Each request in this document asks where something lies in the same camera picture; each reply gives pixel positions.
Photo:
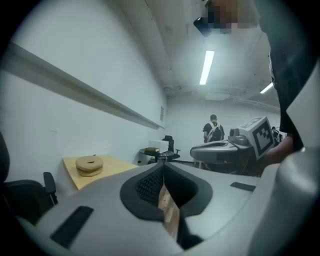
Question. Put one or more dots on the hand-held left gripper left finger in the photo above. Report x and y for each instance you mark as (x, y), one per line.
(105, 212)

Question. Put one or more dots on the stack of yellow books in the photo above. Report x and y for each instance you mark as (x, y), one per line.
(152, 149)

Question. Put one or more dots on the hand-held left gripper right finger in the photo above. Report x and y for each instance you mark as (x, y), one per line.
(215, 195)

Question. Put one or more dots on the grey wall rail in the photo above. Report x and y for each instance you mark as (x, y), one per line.
(75, 87)

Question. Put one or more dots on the person's right forearm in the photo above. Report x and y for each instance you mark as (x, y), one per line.
(280, 150)

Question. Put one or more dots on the wall poster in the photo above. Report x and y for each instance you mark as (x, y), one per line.
(162, 113)

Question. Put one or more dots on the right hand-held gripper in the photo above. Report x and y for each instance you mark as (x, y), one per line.
(260, 136)

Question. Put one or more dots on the light wooden table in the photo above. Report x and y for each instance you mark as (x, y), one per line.
(115, 168)

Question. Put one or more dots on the black office chair with headrest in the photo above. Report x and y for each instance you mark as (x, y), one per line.
(170, 143)

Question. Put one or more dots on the long ceiling light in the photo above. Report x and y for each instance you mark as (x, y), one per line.
(207, 67)
(266, 88)

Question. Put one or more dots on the white box appliance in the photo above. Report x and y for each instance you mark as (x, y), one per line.
(157, 144)

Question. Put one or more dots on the person's black shirt torso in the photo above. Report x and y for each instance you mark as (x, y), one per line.
(287, 75)

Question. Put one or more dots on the round black table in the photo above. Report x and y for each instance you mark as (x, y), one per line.
(150, 154)

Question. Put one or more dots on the black head-mounted camera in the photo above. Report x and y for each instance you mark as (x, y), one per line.
(202, 25)

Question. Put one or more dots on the black mesh office chair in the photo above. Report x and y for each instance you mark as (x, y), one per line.
(22, 197)

